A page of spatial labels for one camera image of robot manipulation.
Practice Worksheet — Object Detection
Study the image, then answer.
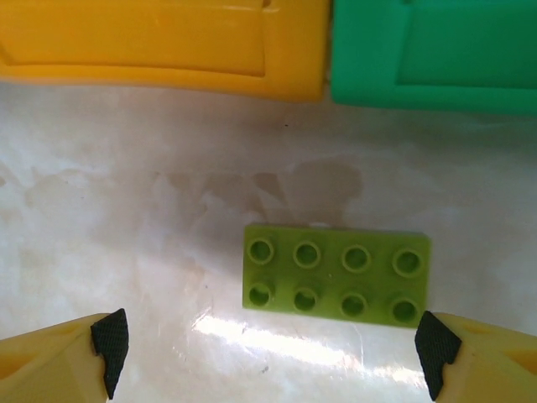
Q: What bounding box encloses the green plastic bin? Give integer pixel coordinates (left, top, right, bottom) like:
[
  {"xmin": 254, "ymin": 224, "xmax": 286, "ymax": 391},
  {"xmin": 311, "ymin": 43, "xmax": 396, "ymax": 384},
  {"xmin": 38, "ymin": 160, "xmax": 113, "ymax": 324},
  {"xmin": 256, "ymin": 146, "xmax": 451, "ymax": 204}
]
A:
[{"xmin": 330, "ymin": 0, "xmax": 537, "ymax": 116}]

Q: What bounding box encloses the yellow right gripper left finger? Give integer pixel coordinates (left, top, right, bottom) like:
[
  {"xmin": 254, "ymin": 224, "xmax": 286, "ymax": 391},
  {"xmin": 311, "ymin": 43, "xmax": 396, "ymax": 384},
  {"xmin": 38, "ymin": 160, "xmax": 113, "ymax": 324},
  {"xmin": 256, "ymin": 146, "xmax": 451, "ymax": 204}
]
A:
[{"xmin": 0, "ymin": 308, "xmax": 128, "ymax": 403}]

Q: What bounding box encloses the green lego brick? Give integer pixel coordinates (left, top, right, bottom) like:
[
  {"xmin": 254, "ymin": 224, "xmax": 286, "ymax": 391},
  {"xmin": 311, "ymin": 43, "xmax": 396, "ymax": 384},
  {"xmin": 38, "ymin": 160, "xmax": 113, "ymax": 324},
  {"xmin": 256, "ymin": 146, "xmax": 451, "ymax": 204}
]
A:
[{"xmin": 241, "ymin": 223, "xmax": 433, "ymax": 326}]

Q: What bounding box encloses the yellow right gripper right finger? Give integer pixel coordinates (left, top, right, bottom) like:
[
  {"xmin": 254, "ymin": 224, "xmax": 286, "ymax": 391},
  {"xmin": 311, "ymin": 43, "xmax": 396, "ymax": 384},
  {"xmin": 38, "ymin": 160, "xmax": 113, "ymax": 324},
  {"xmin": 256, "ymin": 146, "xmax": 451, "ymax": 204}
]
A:
[{"xmin": 414, "ymin": 310, "xmax": 537, "ymax": 403}]

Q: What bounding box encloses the orange plastic bin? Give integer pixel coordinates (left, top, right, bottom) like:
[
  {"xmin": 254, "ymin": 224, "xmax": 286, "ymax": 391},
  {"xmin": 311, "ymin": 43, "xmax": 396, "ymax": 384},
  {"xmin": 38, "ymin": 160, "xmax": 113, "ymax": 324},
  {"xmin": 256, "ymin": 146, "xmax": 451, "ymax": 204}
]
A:
[{"xmin": 0, "ymin": 0, "xmax": 329, "ymax": 103}]

